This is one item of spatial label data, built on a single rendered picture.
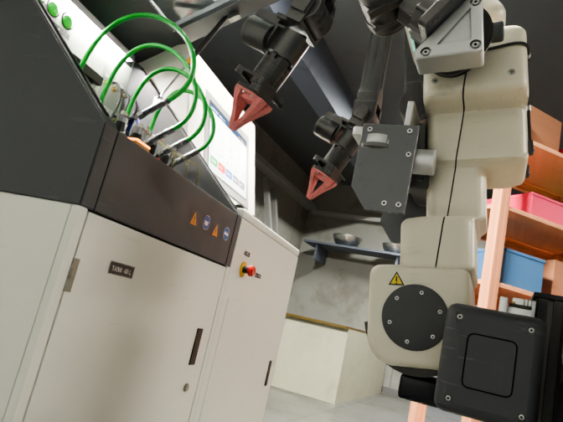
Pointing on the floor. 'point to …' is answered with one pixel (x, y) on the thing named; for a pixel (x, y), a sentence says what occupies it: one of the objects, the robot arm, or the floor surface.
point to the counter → (326, 361)
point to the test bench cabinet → (39, 290)
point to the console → (252, 395)
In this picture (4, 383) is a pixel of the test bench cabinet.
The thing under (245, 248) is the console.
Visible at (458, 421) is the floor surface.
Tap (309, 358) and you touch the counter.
